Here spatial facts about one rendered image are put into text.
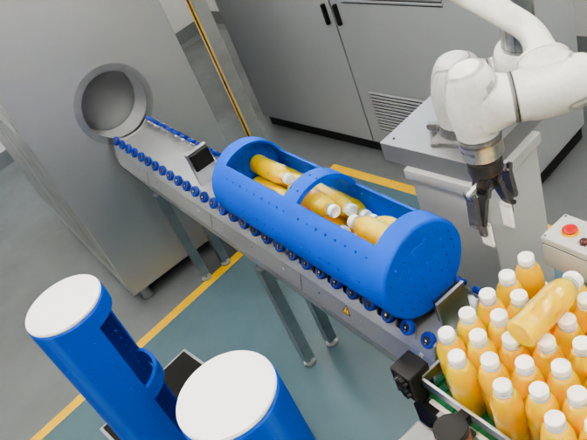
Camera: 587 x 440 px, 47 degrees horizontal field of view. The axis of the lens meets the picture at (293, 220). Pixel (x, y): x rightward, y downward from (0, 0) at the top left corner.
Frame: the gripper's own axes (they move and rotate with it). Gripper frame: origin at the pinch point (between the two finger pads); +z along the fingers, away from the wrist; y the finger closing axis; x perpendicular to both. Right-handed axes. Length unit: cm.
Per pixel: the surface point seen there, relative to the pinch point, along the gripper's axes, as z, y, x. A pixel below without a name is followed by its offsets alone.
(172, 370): 111, 65, -156
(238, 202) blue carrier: 12, 23, -89
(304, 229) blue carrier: 9, 21, -53
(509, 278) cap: 15.6, 0.8, 1.2
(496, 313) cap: 15.7, 11.2, 5.7
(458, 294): 23.2, 7.2, -11.1
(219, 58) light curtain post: -3, -22, -158
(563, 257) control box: 19.9, -14.6, 4.7
